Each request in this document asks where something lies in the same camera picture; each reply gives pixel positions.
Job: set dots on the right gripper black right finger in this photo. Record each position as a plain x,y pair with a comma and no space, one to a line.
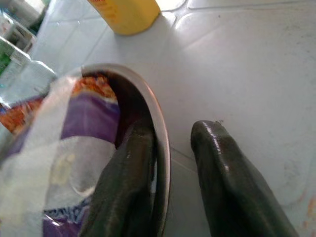
234,185

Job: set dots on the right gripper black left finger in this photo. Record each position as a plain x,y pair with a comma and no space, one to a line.
123,185

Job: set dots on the white bowl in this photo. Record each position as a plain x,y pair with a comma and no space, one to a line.
160,128

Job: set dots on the purple snack packet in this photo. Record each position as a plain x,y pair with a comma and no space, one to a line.
91,116

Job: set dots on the clear plastic pouch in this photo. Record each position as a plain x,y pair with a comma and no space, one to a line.
27,81

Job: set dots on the yellow plastic bottle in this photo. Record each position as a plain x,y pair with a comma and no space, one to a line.
128,17

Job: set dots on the green white carton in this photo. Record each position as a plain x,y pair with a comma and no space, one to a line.
10,54

